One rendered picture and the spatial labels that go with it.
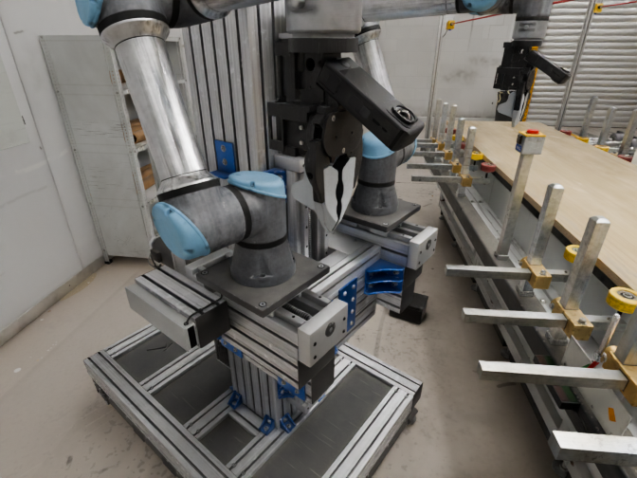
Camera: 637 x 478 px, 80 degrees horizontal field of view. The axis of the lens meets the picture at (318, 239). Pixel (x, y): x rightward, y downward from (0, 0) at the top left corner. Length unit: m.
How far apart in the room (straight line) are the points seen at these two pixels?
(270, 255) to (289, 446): 0.92
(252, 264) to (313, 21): 0.55
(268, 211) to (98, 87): 2.16
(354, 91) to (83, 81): 2.56
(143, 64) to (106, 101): 2.05
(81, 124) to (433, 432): 2.68
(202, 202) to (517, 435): 1.71
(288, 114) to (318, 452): 1.31
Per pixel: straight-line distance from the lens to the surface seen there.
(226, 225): 0.73
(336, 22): 0.40
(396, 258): 1.20
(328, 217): 0.45
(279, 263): 0.83
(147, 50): 0.77
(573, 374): 1.06
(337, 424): 1.63
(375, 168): 1.15
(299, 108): 0.42
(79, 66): 2.87
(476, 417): 2.04
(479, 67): 8.83
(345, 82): 0.40
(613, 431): 1.18
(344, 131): 0.43
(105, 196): 3.06
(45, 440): 2.19
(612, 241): 1.67
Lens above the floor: 1.51
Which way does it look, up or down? 27 degrees down
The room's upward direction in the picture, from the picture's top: straight up
